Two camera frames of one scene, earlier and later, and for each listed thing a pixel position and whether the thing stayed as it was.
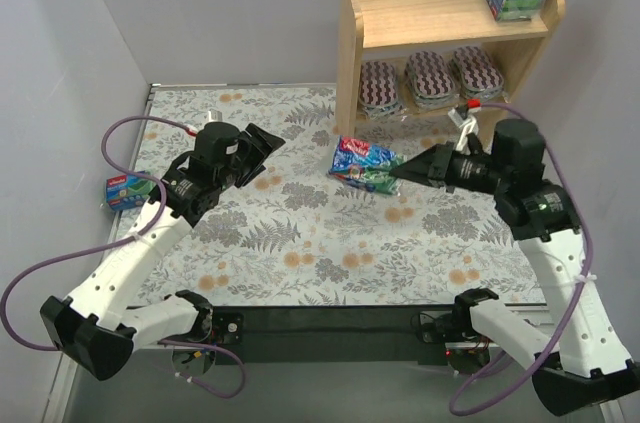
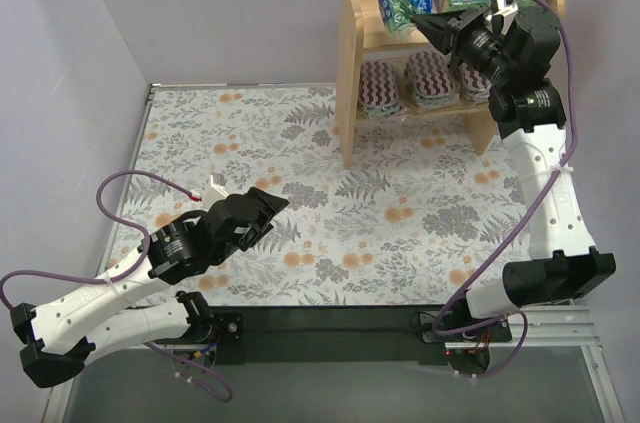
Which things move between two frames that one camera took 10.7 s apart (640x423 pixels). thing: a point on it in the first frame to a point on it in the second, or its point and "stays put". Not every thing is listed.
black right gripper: (443, 167) to (461, 31)
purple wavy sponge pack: (476, 76) stays put
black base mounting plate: (332, 334) stays put
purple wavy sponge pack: (430, 81) stays put
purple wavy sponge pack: (378, 90) stays put
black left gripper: (245, 156) to (254, 218)
